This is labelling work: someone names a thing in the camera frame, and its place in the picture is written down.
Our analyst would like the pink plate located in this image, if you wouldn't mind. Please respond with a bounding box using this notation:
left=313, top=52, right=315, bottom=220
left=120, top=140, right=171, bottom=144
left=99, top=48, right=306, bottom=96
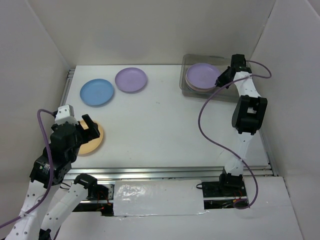
left=187, top=85, right=216, bottom=94

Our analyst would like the aluminium frame rail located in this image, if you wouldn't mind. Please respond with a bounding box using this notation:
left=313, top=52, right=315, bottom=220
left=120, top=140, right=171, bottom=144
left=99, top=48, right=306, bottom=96
left=59, top=65, right=279, bottom=181

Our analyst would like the purple plate rear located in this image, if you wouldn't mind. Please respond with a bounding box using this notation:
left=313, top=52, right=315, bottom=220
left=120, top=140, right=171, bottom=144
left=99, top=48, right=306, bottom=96
left=114, top=67, right=148, bottom=94

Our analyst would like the blue plate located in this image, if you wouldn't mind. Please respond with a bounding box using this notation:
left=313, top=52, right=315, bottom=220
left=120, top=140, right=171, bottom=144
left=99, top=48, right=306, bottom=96
left=79, top=78, right=115, bottom=107

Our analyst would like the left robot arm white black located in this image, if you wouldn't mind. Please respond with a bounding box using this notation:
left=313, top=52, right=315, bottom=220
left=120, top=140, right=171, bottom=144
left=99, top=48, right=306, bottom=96
left=1, top=114, right=100, bottom=240

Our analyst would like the purple plate front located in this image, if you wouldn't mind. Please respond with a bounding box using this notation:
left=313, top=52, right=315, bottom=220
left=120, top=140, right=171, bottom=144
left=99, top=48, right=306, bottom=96
left=185, top=63, right=221, bottom=90

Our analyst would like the purple plate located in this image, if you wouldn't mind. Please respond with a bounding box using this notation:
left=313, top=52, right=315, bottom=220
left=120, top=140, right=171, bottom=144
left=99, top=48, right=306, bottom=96
left=185, top=63, right=221, bottom=90
left=114, top=67, right=148, bottom=94

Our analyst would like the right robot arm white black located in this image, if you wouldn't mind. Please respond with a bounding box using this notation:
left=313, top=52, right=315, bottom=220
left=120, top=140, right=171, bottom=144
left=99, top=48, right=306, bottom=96
left=216, top=54, right=268, bottom=196

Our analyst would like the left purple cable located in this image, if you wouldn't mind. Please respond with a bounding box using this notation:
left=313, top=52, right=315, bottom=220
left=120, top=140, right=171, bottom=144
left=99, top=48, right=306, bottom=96
left=0, top=108, right=56, bottom=230

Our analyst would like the white foil cover panel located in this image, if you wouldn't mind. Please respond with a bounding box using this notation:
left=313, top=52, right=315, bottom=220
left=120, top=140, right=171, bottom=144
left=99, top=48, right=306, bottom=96
left=113, top=180, right=205, bottom=217

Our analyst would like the orange plate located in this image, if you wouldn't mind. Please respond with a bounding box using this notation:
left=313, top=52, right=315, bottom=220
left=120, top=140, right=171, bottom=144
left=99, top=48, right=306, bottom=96
left=78, top=121, right=104, bottom=156

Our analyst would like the clear plastic bin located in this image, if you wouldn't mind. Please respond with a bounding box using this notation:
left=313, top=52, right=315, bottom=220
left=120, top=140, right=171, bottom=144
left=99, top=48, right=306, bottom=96
left=179, top=54, right=239, bottom=103

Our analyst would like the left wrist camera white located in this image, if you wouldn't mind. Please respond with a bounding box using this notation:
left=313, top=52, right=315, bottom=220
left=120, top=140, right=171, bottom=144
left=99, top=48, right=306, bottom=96
left=54, top=104, right=77, bottom=125

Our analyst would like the cream plate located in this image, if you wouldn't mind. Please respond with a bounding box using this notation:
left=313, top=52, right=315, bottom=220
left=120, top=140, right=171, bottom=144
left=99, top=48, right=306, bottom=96
left=186, top=80, right=216, bottom=93

